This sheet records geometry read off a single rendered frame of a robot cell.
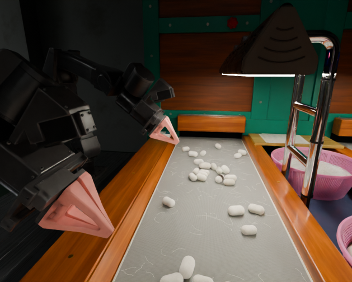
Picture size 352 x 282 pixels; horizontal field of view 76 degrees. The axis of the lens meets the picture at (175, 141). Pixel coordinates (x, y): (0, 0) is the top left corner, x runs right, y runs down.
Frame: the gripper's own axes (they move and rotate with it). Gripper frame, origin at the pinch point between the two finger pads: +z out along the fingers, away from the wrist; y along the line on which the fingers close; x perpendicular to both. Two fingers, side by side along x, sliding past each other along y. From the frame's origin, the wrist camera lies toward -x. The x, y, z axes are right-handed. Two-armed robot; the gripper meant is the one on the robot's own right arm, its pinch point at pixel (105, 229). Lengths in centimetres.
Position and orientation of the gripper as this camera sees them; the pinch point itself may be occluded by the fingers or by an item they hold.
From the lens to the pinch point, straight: 31.1
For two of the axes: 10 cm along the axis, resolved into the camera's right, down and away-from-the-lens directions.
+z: 7.6, 6.4, 0.8
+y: 1.4, -2.8, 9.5
